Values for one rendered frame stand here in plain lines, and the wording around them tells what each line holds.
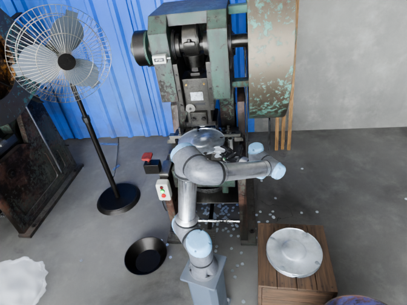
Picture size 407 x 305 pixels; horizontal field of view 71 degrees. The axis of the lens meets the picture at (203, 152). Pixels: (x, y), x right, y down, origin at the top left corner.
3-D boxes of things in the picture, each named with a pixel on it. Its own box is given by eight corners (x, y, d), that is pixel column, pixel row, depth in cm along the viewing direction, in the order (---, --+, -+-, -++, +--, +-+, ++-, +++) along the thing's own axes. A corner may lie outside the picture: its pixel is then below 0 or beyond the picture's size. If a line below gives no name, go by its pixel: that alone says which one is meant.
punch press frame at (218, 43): (240, 223, 201) (229, 17, 122) (180, 223, 208) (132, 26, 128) (240, 154, 264) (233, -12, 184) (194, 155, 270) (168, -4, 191)
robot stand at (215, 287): (221, 330, 162) (214, 290, 136) (191, 319, 169) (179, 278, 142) (231, 299, 176) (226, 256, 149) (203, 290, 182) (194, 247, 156)
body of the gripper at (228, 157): (218, 154, 159) (235, 161, 152) (228, 146, 163) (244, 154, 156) (218, 164, 163) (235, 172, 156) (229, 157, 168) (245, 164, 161)
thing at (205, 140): (218, 125, 190) (218, 124, 190) (230, 150, 167) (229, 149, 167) (175, 133, 188) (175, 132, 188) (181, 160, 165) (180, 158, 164)
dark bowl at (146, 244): (163, 281, 190) (162, 275, 186) (120, 279, 194) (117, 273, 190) (172, 242, 214) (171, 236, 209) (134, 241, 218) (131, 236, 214)
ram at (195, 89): (212, 126, 170) (206, 78, 152) (187, 126, 172) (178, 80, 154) (214, 111, 183) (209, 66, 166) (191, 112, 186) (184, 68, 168)
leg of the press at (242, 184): (256, 245, 204) (256, 141, 150) (240, 245, 206) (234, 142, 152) (252, 163, 276) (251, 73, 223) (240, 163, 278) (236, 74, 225)
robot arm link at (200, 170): (200, 170, 105) (291, 161, 131) (187, 156, 112) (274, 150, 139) (194, 196, 109) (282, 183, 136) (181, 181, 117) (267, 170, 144)
